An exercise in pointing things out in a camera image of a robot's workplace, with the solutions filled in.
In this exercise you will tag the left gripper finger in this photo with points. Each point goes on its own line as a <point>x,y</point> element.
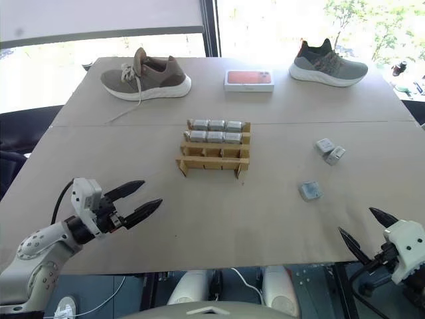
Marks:
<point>144,211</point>
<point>127,187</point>

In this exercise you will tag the white phone box orange print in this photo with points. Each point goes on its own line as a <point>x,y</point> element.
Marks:
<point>249,79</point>

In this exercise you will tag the white rounded robot leg cover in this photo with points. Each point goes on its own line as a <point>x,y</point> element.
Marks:
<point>189,287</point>
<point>280,289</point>

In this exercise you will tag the wooden rack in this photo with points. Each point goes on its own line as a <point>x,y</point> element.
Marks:
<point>212,161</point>

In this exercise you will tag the dark window frame post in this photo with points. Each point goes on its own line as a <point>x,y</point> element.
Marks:
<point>210,28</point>

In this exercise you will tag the grey robot torso shell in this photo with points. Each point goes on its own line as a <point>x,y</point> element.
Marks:
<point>212,310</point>

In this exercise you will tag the white small block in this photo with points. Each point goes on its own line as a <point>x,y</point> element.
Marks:
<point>323,147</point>

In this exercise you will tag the brown sneaker with white laces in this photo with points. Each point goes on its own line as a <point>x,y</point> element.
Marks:
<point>149,83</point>

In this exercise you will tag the dark brown bottle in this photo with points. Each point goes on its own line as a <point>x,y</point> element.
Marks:
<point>399,68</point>

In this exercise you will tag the grey roller window blind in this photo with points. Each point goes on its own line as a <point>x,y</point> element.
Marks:
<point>99,16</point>

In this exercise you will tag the grey sneaker with orange accents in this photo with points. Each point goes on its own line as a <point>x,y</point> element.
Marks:
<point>328,68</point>

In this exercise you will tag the black table leg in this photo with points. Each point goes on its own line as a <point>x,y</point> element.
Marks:
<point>343,292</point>

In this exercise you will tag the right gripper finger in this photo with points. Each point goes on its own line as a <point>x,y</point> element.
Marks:
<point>383,217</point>
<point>353,244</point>

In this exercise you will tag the black office chair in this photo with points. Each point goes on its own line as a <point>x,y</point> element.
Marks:
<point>20,133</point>

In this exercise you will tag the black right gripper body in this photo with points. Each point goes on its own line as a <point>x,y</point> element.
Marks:
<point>385,256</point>

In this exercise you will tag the green leafy tree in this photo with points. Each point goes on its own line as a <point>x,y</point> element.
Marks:
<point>382,23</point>

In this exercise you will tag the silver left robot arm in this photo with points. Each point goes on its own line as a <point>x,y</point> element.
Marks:
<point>33,246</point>

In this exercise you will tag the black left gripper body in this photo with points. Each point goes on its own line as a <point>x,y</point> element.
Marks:
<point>108,217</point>

